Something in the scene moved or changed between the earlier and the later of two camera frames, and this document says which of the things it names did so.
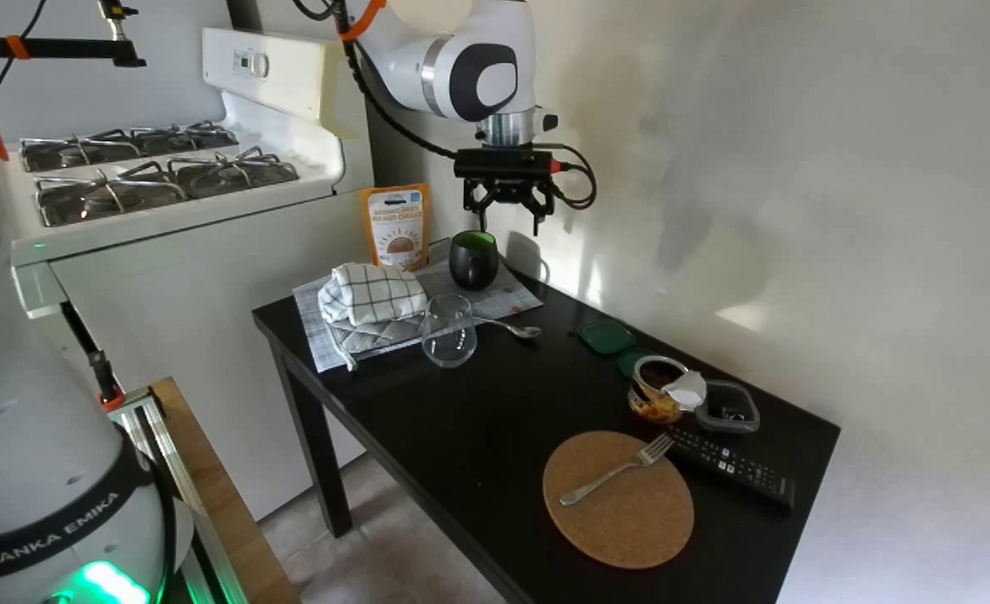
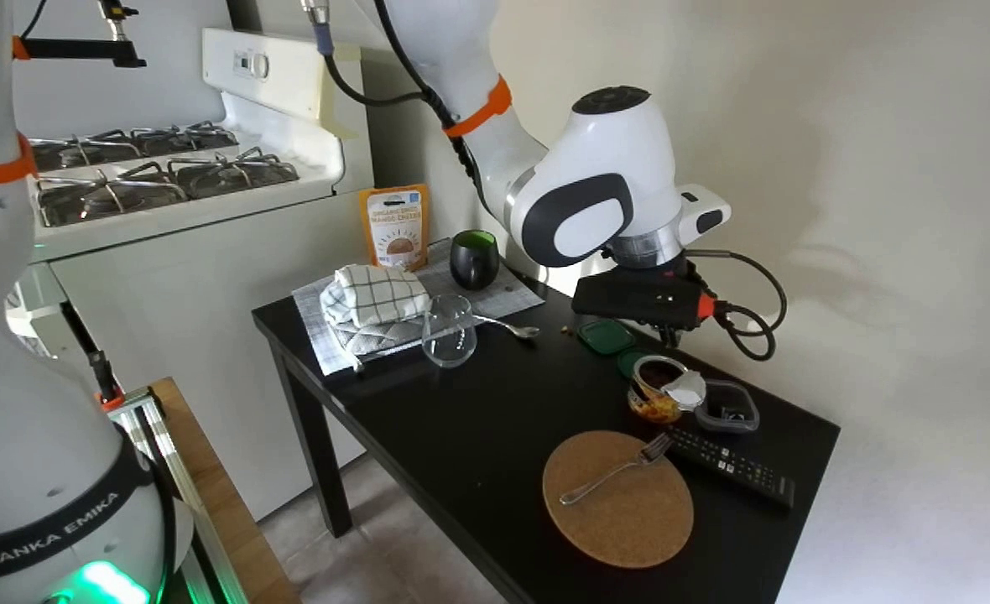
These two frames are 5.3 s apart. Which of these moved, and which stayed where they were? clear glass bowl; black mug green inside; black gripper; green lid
Moved: black gripper
Stayed: green lid; black mug green inside; clear glass bowl
